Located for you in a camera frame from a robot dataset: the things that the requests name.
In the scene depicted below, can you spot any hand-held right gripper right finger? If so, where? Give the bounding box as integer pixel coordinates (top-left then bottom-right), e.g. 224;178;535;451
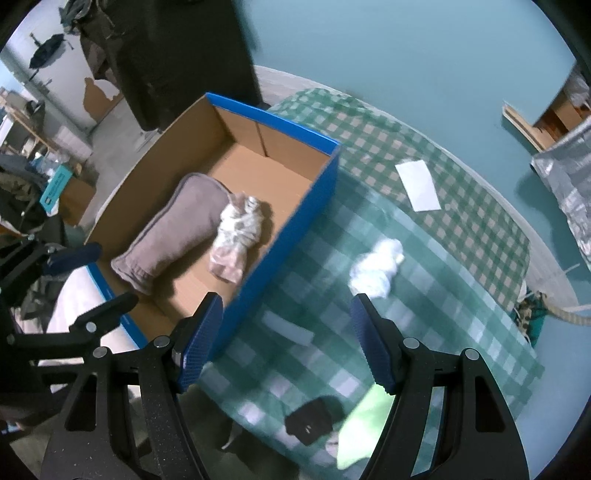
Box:
350;293;529;480

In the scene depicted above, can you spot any beige rope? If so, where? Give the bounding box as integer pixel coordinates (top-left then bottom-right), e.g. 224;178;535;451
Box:
526;263;591;326

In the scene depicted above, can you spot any silver foil sheet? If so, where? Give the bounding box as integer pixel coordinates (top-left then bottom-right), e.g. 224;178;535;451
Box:
531;115;591;273

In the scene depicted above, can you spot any green checkered tablecloth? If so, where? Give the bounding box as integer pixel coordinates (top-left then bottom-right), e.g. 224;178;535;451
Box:
194;88;546;462

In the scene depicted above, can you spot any white printed cloth bundle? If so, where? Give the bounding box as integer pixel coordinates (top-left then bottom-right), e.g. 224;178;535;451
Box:
209;191;265;283

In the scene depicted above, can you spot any light green cloth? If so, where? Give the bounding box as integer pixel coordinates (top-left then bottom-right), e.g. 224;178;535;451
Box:
335;383;398;469

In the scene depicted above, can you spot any pile of dark clothes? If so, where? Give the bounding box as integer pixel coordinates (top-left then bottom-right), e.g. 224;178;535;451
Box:
0;152;65;241

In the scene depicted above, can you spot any black umbrella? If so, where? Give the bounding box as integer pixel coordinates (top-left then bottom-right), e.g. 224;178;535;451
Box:
28;33;70;70

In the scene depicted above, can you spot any black plastic bag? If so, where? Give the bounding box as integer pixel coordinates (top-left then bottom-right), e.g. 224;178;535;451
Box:
78;0;264;132

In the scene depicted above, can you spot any wooden frame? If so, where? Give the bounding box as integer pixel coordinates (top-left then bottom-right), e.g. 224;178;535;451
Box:
502;88;591;153

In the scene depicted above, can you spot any blue cardboard box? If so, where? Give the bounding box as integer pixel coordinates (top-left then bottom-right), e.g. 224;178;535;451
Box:
83;91;342;363

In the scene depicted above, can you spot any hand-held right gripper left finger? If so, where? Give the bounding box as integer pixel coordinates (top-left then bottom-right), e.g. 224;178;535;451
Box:
41;292;223;480

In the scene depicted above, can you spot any dark grey cloth piece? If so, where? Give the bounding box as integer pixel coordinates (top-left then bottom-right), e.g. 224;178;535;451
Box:
284;397;345;446

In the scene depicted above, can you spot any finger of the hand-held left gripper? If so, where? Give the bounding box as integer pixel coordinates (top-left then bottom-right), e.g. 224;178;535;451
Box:
0;292;140;370
0;233;103;296

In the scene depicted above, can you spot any teal box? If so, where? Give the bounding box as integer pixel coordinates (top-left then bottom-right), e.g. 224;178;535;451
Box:
39;166;75;217

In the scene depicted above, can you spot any wooden shelf rack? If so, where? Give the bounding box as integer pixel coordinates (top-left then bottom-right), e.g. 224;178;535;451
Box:
0;85;61;160

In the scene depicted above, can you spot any white paper sheet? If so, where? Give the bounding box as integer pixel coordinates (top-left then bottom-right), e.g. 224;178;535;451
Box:
395;158;441;213

